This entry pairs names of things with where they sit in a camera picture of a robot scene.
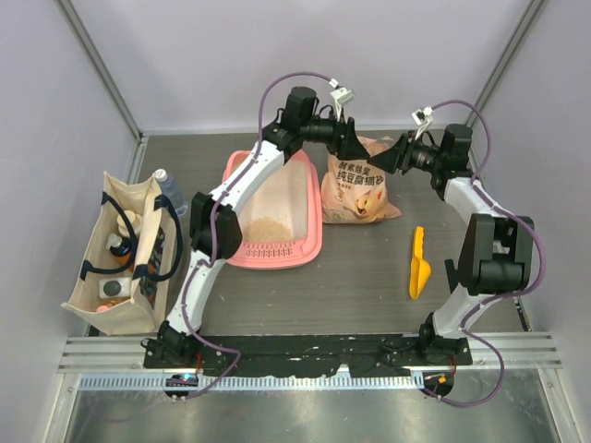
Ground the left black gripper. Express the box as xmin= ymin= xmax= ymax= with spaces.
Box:
xmin=301 ymin=107 xmax=371 ymax=162

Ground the aluminium rail frame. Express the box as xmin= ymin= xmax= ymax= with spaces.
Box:
xmin=58 ymin=332 xmax=561 ymax=398

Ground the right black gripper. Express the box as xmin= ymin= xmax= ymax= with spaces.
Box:
xmin=367 ymin=130 xmax=444 ymax=175

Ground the pink cat litter bag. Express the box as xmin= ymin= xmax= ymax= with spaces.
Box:
xmin=320 ymin=154 xmax=402 ymax=224

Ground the yellow plastic scoop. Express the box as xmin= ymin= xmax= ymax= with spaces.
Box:
xmin=408 ymin=226 xmax=431 ymax=300

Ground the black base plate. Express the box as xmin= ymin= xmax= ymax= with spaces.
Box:
xmin=141 ymin=334 xmax=473 ymax=378

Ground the beige wooden item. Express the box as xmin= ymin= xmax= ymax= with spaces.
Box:
xmin=116 ymin=210 xmax=143 ymax=238

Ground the dark bottle white pump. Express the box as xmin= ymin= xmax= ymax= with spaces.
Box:
xmin=106 ymin=233 xmax=133 ymax=261

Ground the tan litter pile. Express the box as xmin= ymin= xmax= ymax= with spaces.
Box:
xmin=243 ymin=217 xmax=293 ymax=243

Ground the white bottle grey cap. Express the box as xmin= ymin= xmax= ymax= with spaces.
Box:
xmin=98 ymin=277 xmax=131 ymax=300

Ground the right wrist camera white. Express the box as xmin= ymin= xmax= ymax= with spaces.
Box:
xmin=411 ymin=106 xmax=434 ymax=140

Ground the beige canvas tote bag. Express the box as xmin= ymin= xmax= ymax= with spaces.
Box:
xmin=62 ymin=174 xmax=183 ymax=335

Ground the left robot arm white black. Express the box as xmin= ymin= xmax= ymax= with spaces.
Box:
xmin=146 ymin=85 xmax=368 ymax=368

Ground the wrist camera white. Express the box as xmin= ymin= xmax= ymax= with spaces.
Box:
xmin=411 ymin=106 xmax=434 ymax=140
xmin=329 ymin=78 xmax=356 ymax=122

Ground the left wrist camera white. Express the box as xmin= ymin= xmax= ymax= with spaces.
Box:
xmin=329 ymin=78 xmax=356 ymax=122

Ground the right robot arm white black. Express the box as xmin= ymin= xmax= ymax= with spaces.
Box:
xmin=369 ymin=124 xmax=534 ymax=365

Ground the pink litter box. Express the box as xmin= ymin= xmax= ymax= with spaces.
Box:
xmin=228 ymin=151 xmax=322 ymax=269

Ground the clear plastic water bottle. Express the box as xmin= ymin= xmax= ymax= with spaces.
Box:
xmin=153 ymin=169 xmax=188 ymax=217

